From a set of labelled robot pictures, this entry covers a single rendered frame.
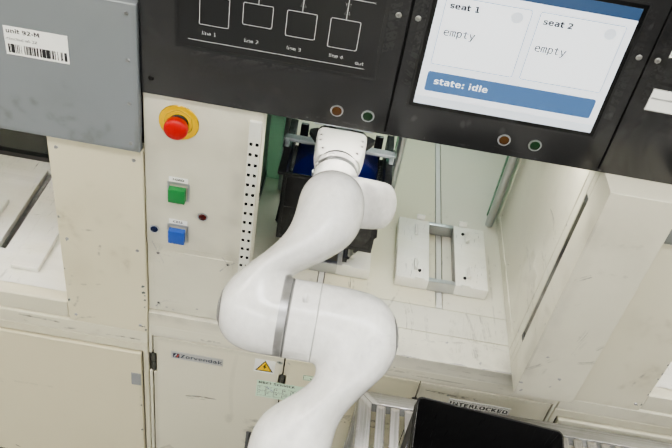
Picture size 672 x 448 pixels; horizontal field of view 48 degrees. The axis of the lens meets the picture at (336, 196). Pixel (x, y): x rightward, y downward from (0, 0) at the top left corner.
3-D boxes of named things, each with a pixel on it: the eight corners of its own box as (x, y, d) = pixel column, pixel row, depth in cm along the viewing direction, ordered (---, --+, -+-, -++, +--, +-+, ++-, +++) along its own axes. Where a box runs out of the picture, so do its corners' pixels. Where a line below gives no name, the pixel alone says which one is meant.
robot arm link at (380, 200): (414, 184, 111) (396, 182, 141) (307, 165, 110) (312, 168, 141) (403, 244, 111) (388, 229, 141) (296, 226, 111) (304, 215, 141)
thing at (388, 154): (266, 249, 166) (279, 131, 147) (280, 193, 182) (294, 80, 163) (375, 267, 166) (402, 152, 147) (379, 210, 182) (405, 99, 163)
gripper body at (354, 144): (308, 180, 146) (315, 147, 154) (359, 189, 146) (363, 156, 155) (312, 149, 141) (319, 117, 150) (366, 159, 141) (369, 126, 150)
